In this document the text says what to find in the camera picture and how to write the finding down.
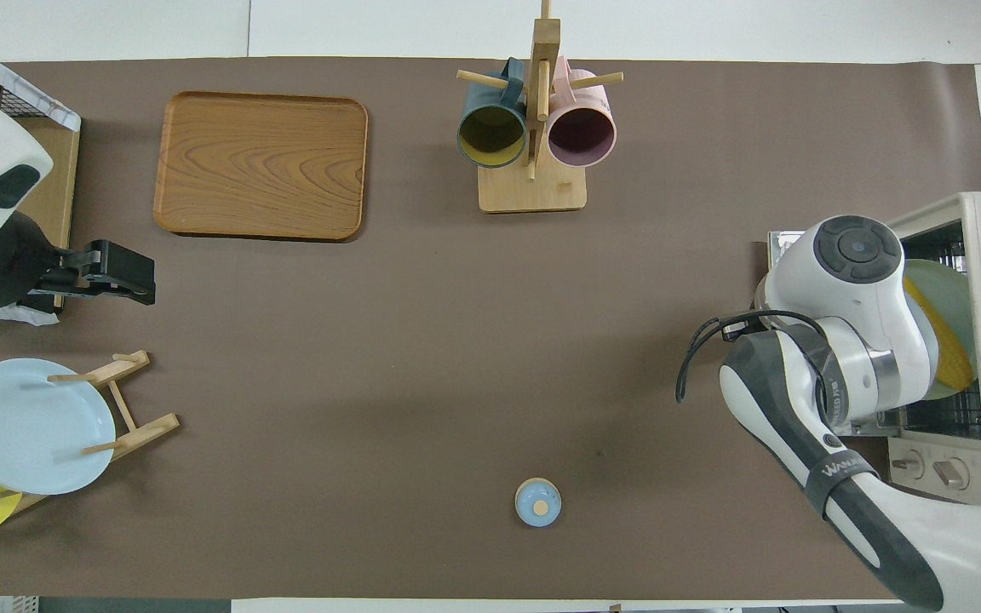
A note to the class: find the yellow corn cob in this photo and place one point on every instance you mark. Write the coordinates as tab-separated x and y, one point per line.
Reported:
950	358

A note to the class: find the light blue plate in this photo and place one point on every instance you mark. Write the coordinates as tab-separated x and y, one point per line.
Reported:
31	430

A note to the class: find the brown wooden tray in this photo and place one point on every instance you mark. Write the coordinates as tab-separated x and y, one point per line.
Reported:
261	166

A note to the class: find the wooden plate rack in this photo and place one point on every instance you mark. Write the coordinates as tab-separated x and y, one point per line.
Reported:
146	430

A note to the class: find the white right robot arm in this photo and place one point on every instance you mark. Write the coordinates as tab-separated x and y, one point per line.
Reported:
848	340

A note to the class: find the light wooden shelf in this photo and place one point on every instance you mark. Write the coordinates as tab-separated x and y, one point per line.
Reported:
60	183

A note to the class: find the white checked cloth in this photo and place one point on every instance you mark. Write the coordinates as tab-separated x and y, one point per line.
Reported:
22	89

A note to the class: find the wooden mug rack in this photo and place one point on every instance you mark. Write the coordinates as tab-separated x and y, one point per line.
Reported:
533	191

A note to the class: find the pink mug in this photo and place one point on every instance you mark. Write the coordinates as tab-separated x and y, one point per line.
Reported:
582	136

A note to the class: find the mint green plate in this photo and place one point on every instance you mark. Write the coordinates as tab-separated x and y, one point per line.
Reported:
955	298

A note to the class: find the small blue knobbed lid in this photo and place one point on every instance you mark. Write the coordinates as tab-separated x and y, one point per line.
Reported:
538	504

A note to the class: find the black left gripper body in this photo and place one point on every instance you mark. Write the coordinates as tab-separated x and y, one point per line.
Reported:
5	264

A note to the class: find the dark blue mug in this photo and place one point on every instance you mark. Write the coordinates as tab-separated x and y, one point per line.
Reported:
490	136

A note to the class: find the brown table mat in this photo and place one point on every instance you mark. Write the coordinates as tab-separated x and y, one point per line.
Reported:
371	383

